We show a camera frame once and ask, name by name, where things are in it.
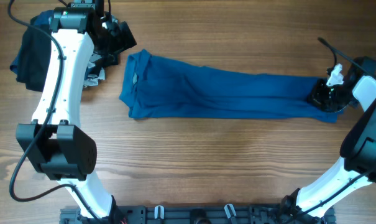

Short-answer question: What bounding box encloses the blue polo shirt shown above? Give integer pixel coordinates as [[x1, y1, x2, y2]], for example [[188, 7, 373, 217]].
[[119, 50, 339, 123]]

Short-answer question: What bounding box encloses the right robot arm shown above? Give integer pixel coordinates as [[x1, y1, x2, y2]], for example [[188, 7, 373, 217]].
[[277, 57, 376, 223]]

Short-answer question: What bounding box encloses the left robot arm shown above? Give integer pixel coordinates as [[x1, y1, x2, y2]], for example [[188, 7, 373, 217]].
[[16, 1, 136, 223]]

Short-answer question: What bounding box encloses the navy blue folded garment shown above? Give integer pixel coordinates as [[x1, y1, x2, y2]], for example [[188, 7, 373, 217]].
[[10, 10, 53, 74]]

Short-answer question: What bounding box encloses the right black cable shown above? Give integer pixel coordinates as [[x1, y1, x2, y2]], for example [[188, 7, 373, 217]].
[[317, 37, 376, 218]]

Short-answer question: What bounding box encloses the black cable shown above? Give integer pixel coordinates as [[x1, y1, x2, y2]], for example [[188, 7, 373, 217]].
[[317, 37, 376, 218], [7, 0, 114, 224]]

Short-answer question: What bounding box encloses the left black cable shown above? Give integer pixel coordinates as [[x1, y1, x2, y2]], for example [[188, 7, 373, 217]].
[[7, 0, 114, 224]]

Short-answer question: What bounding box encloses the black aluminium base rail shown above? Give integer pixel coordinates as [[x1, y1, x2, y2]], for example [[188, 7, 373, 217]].
[[59, 203, 336, 224]]

